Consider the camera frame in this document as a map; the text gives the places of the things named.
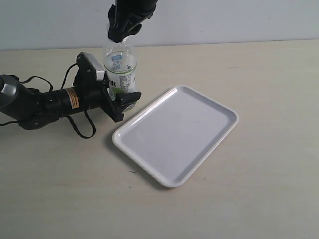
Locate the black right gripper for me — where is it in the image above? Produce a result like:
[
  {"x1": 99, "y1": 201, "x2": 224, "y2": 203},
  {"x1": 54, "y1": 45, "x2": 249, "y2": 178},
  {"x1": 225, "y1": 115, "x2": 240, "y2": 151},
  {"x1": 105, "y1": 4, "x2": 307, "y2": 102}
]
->
[{"x1": 108, "y1": 0, "x2": 158, "y2": 42}]

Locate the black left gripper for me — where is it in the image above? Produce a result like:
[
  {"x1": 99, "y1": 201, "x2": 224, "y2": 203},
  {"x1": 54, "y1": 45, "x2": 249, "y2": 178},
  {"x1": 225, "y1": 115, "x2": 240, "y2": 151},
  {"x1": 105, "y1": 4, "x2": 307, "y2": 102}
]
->
[{"x1": 73, "y1": 72, "x2": 142, "y2": 122}]

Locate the clear plastic drink bottle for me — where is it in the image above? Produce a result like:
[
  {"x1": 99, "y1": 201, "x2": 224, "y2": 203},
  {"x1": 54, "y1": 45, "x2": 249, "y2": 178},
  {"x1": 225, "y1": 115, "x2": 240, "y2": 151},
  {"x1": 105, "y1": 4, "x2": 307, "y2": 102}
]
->
[{"x1": 103, "y1": 37, "x2": 139, "y2": 112}]

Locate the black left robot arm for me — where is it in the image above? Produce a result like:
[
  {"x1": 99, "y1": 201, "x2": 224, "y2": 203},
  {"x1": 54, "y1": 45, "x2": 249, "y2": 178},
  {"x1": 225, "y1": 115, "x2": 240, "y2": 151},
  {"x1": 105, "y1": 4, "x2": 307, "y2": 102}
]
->
[{"x1": 0, "y1": 72, "x2": 142, "y2": 130}]

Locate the white rectangular plastic tray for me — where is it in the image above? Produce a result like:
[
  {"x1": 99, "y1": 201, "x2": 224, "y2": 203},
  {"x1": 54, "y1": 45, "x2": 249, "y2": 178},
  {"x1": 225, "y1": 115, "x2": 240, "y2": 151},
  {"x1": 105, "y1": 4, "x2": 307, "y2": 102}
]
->
[{"x1": 112, "y1": 85, "x2": 239, "y2": 188}]

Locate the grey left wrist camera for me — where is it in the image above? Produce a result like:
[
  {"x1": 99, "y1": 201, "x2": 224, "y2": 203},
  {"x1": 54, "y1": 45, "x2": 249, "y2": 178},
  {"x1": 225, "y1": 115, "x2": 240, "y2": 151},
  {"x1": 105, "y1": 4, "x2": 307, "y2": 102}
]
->
[{"x1": 76, "y1": 52, "x2": 105, "y2": 84}]

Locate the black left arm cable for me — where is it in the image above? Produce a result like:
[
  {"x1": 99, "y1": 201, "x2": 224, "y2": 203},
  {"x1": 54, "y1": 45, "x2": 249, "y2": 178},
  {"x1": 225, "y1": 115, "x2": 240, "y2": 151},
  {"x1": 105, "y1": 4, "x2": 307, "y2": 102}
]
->
[{"x1": 0, "y1": 63, "x2": 97, "y2": 139}]

